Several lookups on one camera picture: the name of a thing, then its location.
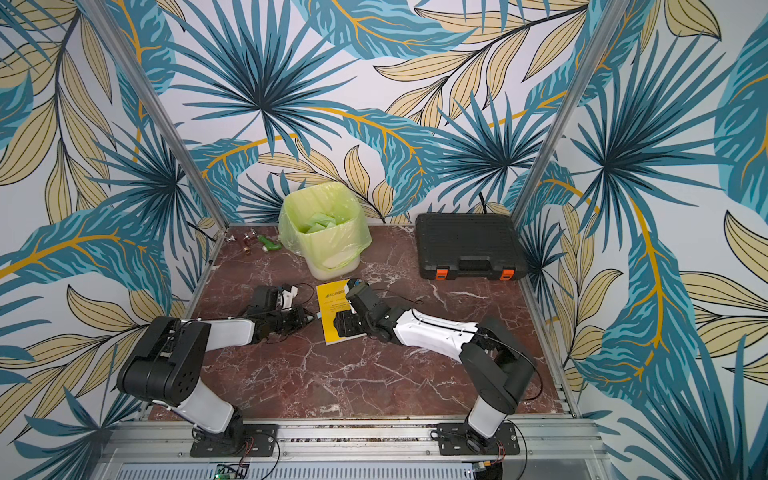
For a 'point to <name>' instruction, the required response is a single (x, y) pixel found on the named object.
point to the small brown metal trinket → (247, 249)
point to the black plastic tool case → (470, 246)
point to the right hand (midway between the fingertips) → (342, 319)
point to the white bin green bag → (326, 224)
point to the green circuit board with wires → (231, 471)
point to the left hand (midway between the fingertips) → (316, 319)
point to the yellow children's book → (332, 299)
